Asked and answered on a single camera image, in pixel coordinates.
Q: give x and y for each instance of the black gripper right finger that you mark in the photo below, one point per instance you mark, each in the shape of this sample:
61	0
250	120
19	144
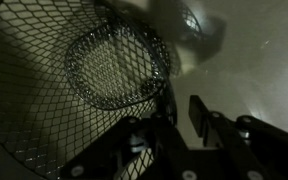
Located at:
251	149

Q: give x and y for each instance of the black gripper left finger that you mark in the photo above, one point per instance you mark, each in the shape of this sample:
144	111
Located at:
110	155

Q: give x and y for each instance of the black wire mesh basket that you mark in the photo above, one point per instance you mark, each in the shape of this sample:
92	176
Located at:
69	71

